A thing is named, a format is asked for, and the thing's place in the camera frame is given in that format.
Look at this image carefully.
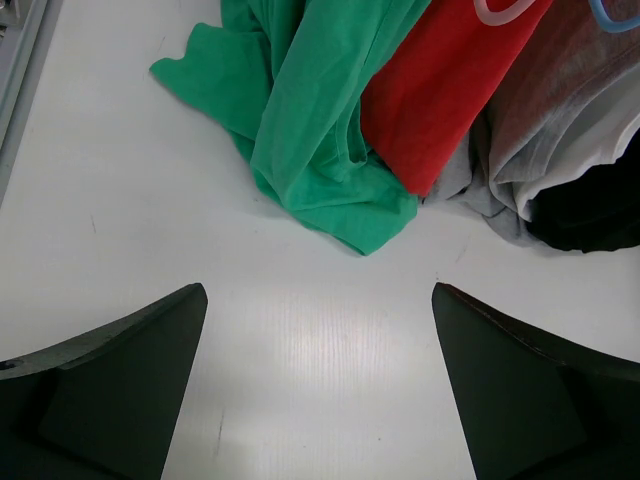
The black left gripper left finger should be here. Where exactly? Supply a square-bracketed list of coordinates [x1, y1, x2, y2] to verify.
[1, 283, 208, 479]

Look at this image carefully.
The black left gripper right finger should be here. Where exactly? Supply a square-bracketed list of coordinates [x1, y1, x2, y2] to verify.
[431, 283, 639, 479]

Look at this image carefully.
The black tank top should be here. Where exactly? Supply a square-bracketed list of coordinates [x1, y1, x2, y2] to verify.
[526, 135, 639, 253]

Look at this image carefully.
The white tank top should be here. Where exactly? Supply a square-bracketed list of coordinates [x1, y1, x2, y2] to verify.
[514, 68, 639, 221]

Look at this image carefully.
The grey tank top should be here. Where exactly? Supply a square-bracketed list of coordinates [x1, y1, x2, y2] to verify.
[424, 1, 639, 246]

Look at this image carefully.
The red tank top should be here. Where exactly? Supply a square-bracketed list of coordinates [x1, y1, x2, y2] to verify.
[361, 0, 550, 196]

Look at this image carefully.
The green tank top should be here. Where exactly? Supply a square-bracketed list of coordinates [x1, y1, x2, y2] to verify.
[150, 1, 427, 255]

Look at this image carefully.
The blue hanger with red top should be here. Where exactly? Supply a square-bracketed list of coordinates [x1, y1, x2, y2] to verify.
[587, 0, 640, 33]

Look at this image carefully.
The pink hanger with green top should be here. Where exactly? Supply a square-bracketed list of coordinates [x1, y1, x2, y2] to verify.
[473, 0, 535, 27]

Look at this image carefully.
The aluminium frame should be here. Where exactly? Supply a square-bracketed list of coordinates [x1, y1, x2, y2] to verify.
[0, 0, 62, 193]

